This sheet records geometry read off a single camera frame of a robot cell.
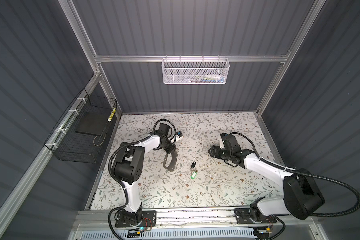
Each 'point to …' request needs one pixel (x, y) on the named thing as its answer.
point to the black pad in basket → (94, 123)
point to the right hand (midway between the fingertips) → (213, 152)
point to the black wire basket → (79, 136)
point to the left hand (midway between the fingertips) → (173, 147)
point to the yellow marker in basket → (112, 114)
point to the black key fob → (193, 164)
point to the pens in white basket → (207, 78)
